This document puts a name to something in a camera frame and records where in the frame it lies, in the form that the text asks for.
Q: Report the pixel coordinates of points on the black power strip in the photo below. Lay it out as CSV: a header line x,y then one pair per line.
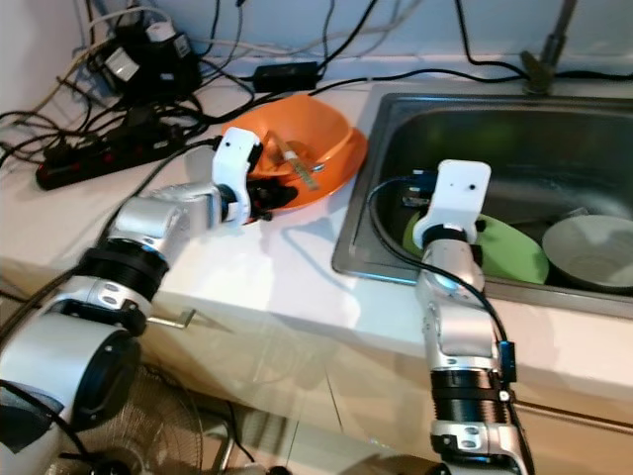
x,y
104,158

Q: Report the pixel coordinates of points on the stainless steel sink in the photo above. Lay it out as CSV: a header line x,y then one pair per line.
x,y
524,139

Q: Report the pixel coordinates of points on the orange plastic bowl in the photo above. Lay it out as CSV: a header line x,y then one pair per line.
x,y
321,124

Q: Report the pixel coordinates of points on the metal sink faucet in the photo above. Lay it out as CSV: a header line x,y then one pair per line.
x,y
554,40

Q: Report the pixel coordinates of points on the green plate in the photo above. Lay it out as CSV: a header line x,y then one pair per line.
x,y
514,252

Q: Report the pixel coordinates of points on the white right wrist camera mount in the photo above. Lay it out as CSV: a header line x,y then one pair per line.
x,y
460,193

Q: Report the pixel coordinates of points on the white bowl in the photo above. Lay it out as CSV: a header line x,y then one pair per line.
x,y
593,247

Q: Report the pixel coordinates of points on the metal spoon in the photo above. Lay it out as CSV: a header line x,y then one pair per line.
x,y
300,166

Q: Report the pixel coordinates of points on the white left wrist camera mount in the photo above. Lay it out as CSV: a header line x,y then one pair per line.
x,y
237,158

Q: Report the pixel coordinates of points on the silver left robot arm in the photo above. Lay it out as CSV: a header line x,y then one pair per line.
x,y
59,366

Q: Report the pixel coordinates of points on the beige kitchen cabinet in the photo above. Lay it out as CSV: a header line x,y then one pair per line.
x,y
326,396

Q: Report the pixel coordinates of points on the small flat black adapter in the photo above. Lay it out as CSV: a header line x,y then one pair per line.
x,y
285,75

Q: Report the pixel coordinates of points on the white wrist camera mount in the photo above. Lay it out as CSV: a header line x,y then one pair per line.
x,y
237,158
460,193

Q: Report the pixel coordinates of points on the large black power adapter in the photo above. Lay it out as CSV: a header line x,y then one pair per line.
x,y
153,71

